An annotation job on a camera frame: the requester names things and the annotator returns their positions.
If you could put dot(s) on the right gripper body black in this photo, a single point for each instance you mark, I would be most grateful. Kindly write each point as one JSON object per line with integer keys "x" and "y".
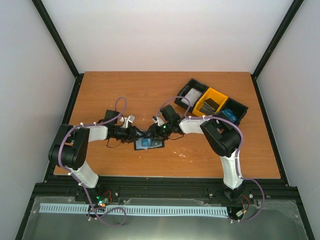
{"x": 165, "y": 130}

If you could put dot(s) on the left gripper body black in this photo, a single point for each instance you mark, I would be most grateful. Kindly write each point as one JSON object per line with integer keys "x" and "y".
{"x": 126, "y": 136}

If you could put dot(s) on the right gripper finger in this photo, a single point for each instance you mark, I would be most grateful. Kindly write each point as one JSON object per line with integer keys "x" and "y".
{"x": 159, "y": 138}
{"x": 148, "y": 134}

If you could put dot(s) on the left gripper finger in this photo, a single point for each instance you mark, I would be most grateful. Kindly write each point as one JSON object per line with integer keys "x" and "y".
{"x": 138, "y": 132}
{"x": 137, "y": 138}

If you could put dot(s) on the blue VIP card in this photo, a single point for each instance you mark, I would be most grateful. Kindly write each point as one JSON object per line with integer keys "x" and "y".
{"x": 147, "y": 142}

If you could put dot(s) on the black leather card holder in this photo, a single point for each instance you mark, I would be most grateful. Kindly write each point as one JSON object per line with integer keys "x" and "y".
{"x": 157, "y": 145}

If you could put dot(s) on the black cards stack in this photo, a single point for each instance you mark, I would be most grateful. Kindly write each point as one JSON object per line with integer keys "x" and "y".
{"x": 209, "y": 107}

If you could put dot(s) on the black bin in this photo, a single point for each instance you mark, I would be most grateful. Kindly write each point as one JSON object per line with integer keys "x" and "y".
{"x": 192, "y": 83}
{"x": 236, "y": 107}

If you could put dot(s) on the yellow bin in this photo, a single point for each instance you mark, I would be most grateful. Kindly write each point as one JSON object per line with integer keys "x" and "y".
{"x": 218, "y": 97}

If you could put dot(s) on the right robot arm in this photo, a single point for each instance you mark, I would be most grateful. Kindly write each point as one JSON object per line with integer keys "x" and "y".
{"x": 223, "y": 136}

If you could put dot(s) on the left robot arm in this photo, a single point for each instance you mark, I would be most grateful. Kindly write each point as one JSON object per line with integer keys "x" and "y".
{"x": 69, "y": 148}

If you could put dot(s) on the white cards stack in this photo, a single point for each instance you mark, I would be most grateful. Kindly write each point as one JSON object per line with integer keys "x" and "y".
{"x": 192, "y": 95}

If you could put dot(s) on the blue cards stack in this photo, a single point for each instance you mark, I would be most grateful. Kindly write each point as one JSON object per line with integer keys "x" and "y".
{"x": 230, "y": 115}

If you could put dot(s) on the green led circuit board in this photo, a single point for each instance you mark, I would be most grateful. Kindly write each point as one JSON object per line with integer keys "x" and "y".
{"x": 104, "y": 201}

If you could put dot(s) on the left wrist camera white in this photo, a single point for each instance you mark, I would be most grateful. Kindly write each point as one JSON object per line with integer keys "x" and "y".
{"x": 127, "y": 121}

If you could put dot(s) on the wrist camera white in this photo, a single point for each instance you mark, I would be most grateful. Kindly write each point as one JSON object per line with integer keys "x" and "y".
{"x": 127, "y": 121}
{"x": 157, "y": 120}

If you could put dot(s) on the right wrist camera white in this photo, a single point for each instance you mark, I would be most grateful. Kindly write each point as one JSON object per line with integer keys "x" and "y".
{"x": 157, "y": 120}

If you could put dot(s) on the light blue cable duct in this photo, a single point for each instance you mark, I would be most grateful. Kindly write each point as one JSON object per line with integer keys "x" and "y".
{"x": 137, "y": 210}

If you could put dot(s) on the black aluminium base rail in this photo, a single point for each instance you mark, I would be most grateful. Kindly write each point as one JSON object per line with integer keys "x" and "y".
{"x": 208, "y": 190}

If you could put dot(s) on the left black frame post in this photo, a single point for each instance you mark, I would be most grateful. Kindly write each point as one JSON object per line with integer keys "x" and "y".
{"x": 47, "y": 20}

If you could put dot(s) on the black frame post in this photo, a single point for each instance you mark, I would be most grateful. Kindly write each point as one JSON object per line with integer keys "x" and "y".
{"x": 283, "y": 26}
{"x": 47, "y": 20}

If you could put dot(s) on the right black frame post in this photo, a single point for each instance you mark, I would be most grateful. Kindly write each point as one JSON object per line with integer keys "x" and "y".
{"x": 283, "y": 26}

